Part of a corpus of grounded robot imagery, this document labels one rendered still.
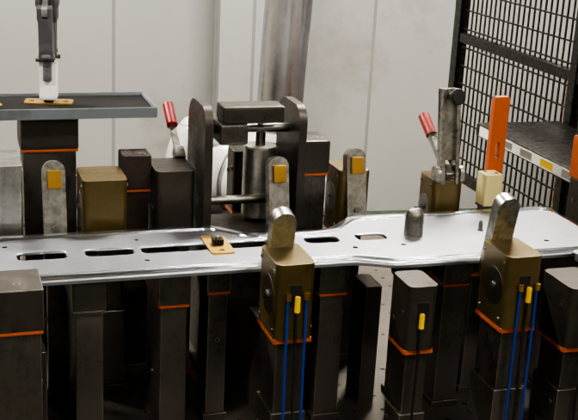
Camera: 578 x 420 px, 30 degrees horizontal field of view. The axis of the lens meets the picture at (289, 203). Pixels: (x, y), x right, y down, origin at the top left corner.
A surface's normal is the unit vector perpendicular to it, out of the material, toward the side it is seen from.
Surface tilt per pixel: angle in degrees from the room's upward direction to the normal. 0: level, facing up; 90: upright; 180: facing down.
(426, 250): 0
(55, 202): 78
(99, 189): 90
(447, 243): 0
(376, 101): 90
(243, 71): 90
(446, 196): 90
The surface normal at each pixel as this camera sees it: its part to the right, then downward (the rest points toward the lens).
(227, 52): 0.23, 0.30
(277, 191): 0.31, 0.09
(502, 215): 0.29, 0.49
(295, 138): -0.95, 0.04
